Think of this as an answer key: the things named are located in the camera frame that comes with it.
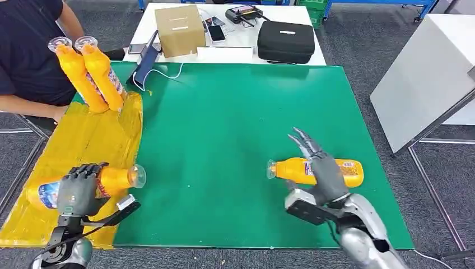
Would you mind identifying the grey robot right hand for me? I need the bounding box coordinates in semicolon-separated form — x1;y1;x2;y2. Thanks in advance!
287;127;351;207

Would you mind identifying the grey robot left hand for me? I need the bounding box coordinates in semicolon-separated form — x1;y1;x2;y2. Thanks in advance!
56;162;110;219

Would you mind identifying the person's right hand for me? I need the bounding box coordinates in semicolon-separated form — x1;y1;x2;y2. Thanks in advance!
52;105;71;125

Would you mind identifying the orange drink bottle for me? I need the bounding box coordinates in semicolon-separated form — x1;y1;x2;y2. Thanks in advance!
47;36;110;114
26;164;147;212
74;35;128;113
266;157;365;189

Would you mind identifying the yellow plastic sheet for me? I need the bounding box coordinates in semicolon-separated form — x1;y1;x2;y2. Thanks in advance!
0;91;143;250

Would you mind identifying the person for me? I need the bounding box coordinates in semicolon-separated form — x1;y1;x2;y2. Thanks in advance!
0;0;127;129

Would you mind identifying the tablet in blue case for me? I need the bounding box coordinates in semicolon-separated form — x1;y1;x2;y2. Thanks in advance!
126;29;163;88

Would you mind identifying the green mat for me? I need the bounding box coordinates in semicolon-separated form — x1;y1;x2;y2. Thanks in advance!
72;61;415;250

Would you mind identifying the white cabinet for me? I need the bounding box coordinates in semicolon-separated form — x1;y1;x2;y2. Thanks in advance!
370;14;475;155

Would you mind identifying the black zip case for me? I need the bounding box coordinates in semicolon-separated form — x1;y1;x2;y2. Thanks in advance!
257;20;316;65

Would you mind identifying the brown cardboard box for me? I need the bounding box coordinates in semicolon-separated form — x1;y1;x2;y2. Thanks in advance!
154;4;207;59

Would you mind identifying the flat white box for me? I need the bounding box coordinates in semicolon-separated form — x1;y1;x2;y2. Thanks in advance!
197;46;254;64

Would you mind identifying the green crate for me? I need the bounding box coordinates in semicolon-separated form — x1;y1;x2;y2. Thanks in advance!
296;0;329;30

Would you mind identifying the white table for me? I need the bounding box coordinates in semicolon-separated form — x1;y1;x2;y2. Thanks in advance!
122;3;327;67

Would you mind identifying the white-edged smartphone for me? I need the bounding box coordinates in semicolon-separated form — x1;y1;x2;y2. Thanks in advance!
207;24;227;43

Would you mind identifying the black remote controller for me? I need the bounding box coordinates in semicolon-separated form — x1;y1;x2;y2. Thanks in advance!
225;4;265;27

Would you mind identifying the grey metal floor frame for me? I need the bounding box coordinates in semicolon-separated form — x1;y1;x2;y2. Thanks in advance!
408;83;475;261
0;113;51;216

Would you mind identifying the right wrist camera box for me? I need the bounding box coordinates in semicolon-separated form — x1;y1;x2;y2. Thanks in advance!
285;188;338;226

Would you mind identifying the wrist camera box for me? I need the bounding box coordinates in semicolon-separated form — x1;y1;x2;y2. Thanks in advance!
285;188;338;226
81;194;142;228

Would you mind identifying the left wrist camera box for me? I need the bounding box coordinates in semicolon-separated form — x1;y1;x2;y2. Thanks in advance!
81;194;142;228

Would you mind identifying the thin white cable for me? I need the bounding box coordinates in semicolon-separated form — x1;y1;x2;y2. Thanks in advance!
132;62;184;92

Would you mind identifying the white floor cable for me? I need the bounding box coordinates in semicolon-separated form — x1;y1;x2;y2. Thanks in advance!
412;248;454;269

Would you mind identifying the blue metal cart frame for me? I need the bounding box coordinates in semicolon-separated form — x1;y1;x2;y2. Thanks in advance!
323;0;439;21

